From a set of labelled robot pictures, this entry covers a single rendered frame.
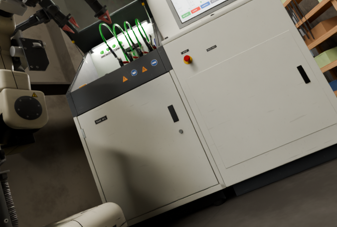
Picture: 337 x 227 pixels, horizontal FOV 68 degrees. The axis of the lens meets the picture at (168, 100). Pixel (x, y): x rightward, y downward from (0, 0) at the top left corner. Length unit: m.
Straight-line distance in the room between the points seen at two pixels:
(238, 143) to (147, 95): 0.58
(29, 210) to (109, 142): 2.06
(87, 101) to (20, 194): 2.02
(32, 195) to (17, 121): 2.48
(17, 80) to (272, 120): 1.21
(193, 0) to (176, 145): 1.06
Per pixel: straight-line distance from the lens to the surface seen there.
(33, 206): 3.51
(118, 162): 1.56
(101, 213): 0.92
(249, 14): 1.57
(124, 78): 1.57
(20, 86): 1.16
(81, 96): 1.68
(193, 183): 1.46
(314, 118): 1.49
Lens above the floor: 0.34
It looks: 11 degrees up
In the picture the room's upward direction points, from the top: 23 degrees counter-clockwise
